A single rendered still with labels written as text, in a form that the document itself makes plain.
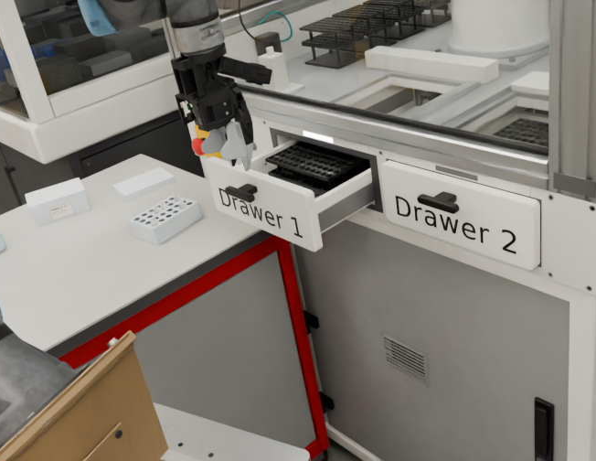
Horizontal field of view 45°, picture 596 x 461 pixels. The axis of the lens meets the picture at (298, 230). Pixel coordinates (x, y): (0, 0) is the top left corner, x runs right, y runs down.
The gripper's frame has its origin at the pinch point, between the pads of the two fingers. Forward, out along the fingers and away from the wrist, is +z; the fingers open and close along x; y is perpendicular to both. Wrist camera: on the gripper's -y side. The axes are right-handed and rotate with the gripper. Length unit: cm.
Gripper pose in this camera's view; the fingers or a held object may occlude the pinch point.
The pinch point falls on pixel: (241, 159)
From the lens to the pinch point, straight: 122.1
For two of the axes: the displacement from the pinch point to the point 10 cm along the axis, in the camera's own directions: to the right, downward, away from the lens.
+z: 1.9, 8.5, 4.9
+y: -7.3, 4.5, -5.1
